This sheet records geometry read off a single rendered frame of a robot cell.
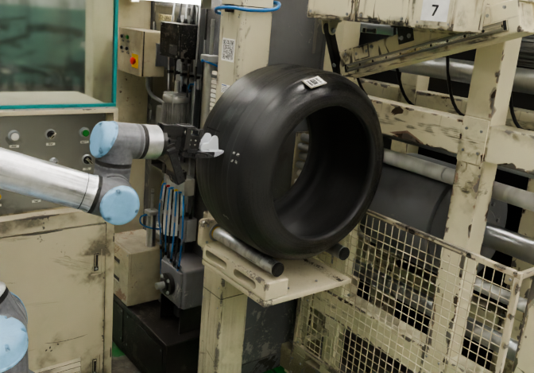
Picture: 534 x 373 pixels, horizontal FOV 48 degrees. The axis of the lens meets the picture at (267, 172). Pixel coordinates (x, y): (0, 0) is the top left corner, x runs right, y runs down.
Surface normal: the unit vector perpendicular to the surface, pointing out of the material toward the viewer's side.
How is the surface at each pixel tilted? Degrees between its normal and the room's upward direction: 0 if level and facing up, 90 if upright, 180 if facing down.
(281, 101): 55
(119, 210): 90
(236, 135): 67
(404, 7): 90
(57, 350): 90
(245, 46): 90
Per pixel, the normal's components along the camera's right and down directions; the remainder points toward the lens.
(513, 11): -0.79, 0.09
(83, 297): 0.61, 0.25
